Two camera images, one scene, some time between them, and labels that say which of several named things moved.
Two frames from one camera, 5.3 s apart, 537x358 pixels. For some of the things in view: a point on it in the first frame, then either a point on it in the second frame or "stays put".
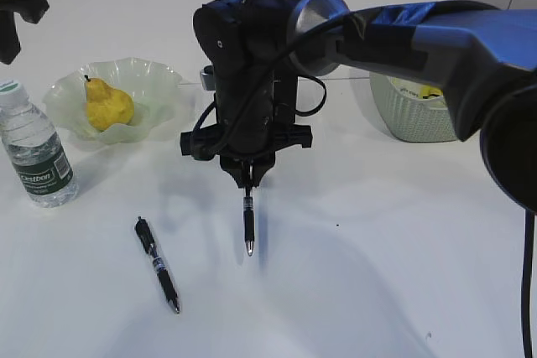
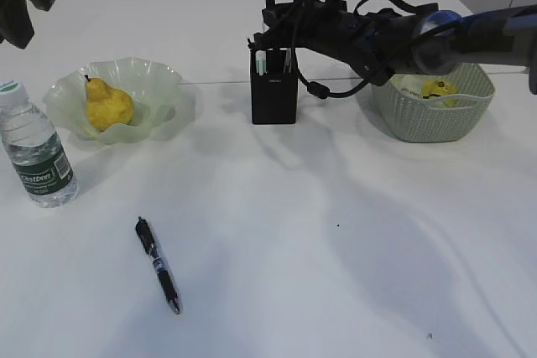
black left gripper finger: x=10 y=41 -> x=16 y=25
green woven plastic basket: x=409 y=116 stays put
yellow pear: x=106 y=105 stays put
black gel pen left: x=143 y=230 stays put
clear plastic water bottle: x=35 y=149 stays put
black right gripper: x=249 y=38 -> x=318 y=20
